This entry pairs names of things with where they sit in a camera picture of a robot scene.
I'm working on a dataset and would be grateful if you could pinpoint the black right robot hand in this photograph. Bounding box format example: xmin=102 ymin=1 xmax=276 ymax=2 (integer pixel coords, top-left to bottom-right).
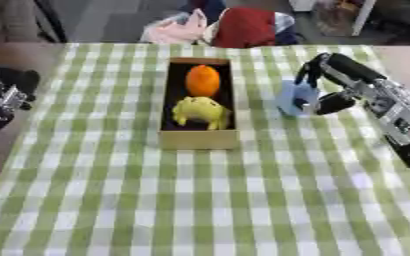
xmin=294 ymin=52 xmax=389 ymax=116

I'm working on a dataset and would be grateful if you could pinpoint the yellow soft toy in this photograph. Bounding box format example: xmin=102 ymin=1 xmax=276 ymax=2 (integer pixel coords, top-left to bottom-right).
xmin=170 ymin=95 xmax=233 ymax=131

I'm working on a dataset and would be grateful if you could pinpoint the tan cardboard box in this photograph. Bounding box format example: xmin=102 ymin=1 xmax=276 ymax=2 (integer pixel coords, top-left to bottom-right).
xmin=156 ymin=56 xmax=242 ymax=151

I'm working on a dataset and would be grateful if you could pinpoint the white furniture frame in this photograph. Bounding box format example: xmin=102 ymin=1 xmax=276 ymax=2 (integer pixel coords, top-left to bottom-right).
xmin=287 ymin=0 xmax=380 ymax=37

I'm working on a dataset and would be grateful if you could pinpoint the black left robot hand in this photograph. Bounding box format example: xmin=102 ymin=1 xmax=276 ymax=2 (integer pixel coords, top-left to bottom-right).
xmin=0 ymin=66 xmax=43 ymax=111

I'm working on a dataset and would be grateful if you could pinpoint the light blue soft toy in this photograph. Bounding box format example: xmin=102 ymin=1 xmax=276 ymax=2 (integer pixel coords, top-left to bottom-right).
xmin=273 ymin=79 xmax=323 ymax=118

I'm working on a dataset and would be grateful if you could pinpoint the red and white bag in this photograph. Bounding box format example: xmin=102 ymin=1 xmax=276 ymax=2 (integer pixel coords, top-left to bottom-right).
xmin=205 ymin=6 xmax=302 ymax=49

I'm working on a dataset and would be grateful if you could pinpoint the orange toy fruit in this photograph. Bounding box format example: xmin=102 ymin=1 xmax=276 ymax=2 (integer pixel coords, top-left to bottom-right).
xmin=184 ymin=64 xmax=223 ymax=98

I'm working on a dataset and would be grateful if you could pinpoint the pink bag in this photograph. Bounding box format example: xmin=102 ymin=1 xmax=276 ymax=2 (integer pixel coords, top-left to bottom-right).
xmin=138 ymin=8 xmax=211 ymax=45

